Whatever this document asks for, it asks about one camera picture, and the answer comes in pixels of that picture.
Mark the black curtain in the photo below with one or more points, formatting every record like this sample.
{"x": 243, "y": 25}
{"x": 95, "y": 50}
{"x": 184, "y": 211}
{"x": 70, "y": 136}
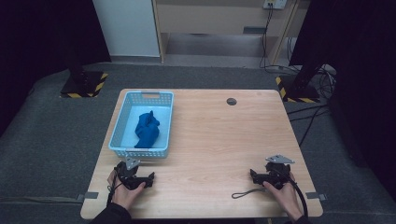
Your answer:
{"x": 40, "y": 40}
{"x": 364, "y": 77}

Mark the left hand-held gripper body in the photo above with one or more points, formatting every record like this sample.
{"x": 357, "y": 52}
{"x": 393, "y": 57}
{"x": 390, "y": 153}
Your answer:
{"x": 128, "y": 177}

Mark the black stand with striped base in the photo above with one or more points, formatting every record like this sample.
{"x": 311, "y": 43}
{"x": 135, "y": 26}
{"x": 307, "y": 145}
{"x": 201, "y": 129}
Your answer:
{"x": 82, "y": 84}
{"x": 300, "y": 88}

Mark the blue cloth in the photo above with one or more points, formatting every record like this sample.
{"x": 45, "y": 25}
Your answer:
{"x": 147, "y": 129}

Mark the white panel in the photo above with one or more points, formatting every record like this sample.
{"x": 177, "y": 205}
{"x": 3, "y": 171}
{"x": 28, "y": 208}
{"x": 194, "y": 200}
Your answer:
{"x": 127, "y": 28}

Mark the light blue plastic basket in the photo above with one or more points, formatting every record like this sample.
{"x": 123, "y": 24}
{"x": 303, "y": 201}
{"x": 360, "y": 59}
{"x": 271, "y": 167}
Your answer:
{"x": 124, "y": 137}

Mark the person's right hand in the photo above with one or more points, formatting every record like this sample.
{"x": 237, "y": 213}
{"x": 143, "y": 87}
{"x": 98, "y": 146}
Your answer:
{"x": 288, "y": 199}

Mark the wooden shelf unit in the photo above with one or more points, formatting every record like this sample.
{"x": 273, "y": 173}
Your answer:
{"x": 205, "y": 18}

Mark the white wall socket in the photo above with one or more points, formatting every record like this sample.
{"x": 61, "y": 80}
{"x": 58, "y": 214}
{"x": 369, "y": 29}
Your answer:
{"x": 275, "y": 3}

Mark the grey tape strip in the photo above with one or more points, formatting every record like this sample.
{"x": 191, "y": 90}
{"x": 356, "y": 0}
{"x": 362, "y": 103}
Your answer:
{"x": 90, "y": 195}
{"x": 315, "y": 196}

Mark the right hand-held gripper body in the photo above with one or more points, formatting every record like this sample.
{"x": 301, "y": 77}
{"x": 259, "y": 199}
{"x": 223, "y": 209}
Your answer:
{"x": 275, "y": 174}

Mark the person's left hand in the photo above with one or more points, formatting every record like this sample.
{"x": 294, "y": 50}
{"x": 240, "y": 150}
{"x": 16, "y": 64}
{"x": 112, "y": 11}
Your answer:
{"x": 124, "y": 196}

